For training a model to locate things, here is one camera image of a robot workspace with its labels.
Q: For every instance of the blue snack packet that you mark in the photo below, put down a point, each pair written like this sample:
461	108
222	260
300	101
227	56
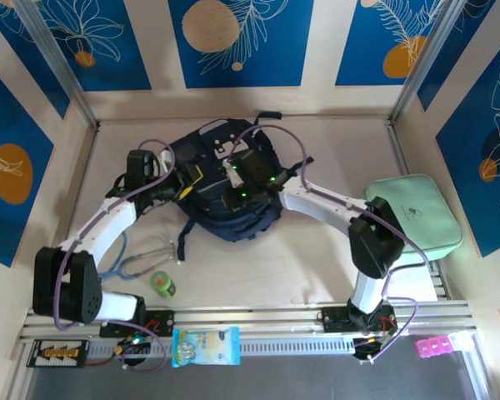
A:
206	346

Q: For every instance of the aluminium mounting rail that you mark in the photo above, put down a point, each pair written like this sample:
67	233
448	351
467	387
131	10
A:
254	316

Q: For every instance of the pink clear pill organizer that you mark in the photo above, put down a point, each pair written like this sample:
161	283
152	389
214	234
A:
431	348

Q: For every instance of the green tape roll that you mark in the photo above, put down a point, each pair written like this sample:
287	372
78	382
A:
162	283

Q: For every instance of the aluminium frame post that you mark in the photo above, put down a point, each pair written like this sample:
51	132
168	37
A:
66	79
418	79

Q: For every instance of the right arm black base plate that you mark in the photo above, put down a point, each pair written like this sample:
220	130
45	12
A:
333	318

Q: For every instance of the yellow power connector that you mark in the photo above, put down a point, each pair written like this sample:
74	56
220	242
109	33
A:
127	343

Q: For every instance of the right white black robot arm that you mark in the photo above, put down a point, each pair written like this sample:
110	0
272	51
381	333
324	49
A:
316	204

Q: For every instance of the navy blue backpack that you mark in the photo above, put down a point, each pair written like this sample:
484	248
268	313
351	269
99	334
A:
233	225

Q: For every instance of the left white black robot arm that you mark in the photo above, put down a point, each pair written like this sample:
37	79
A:
104	225

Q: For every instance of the blue floral wall poster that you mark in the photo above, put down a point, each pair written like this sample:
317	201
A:
29	54
475	41
475	208
275	62
358	50
8	216
108	62

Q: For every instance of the black power distribution board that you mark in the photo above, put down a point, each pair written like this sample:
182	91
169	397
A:
58	354

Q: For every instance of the mint green zip case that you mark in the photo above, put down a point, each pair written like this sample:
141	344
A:
425	216

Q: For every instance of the blue stethoscope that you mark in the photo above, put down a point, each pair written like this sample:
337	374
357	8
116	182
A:
124	243

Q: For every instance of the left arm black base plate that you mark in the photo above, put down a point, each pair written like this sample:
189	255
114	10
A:
164	323

